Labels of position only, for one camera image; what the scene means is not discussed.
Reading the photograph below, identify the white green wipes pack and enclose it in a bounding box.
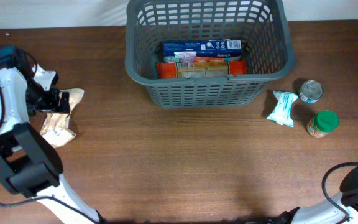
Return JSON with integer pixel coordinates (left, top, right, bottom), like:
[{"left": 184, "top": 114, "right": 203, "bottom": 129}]
[{"left": 267, "top": 91, "right": 298, "bottom": 127}]

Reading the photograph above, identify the silver tin can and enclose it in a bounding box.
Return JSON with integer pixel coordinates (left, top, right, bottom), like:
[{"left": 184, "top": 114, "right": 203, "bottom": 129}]
[{"left": 298, "top": 80, "right": 324, "bottom": 104}]

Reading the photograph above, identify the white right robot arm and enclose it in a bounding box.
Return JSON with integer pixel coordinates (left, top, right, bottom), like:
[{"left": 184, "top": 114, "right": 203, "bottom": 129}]
[{"left": 268, "top": 162, "right": 358, "bottom": 224}]

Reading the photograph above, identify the green-lidded jar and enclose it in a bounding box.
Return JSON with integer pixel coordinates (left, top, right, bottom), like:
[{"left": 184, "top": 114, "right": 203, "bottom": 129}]
[{"left": 306, "top": 110, "right": 339, "bottom": 138}]

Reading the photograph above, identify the beige paper bag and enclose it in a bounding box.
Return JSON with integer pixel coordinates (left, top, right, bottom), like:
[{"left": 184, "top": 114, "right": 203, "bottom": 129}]
[{"left": 40, "top": 88, "right": 85, "bottom": 148}]

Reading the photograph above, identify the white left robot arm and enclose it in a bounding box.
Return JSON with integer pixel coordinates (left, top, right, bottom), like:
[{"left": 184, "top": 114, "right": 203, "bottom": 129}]
[{"left": 0, "top": 45, "right": 105, "bottom": 223}]

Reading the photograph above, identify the orange pasta packet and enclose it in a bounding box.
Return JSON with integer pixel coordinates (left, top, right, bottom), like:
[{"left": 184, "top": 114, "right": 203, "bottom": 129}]
[{"left": 156, "top": 60, "right": 247, "bottom": 79}]

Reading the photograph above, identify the blue tissue box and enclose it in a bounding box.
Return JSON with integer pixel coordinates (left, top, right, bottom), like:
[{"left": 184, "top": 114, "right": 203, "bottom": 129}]
[{"left": 163, "top": 39, "right": 243, "bottom": 63}]

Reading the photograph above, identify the grey plastic lattice basket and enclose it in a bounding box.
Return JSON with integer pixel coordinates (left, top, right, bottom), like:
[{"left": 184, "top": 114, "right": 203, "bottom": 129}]
[{"left": 125, "top": 0, "right": 295, "bottom": 108}]

